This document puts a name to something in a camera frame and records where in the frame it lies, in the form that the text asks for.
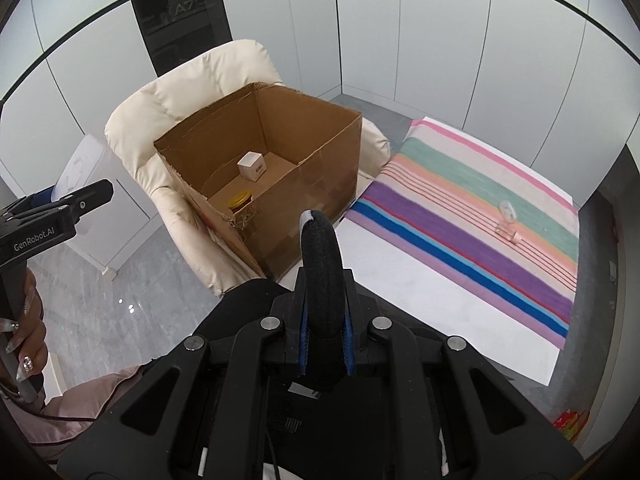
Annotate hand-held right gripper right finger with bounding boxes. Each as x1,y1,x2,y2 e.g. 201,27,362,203
344,269,587,480

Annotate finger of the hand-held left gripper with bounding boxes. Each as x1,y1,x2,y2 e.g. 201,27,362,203
15,184,60,211
60,179,115,222

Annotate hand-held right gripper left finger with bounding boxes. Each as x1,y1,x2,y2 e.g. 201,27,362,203
55,267,307,480

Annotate yellow-lidded jar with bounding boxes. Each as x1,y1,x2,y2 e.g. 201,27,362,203
229,191,259,234

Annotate brown cardboard box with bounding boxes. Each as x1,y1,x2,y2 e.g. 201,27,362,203
153,81,363,279

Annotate person's left forearm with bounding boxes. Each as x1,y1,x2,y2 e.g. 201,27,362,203
0,364,151,461

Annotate person's left hand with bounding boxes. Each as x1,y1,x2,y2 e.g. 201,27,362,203
0,269,49,401

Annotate striped colourful cloth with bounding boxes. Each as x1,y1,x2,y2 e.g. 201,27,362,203
345,119,581,351

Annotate cream padded armchair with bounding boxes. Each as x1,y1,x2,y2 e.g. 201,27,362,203
104,39,392,297

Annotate small white box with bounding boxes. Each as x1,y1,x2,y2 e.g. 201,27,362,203
237,151,266,183

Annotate dark glass panel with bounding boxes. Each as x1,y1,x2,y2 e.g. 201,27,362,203
122,0,236,79

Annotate small clear glass bottle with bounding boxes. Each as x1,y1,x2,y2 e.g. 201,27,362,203
495,200,522,244

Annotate colourful boxes on floor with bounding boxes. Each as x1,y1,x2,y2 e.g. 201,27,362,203
554,409,591,444

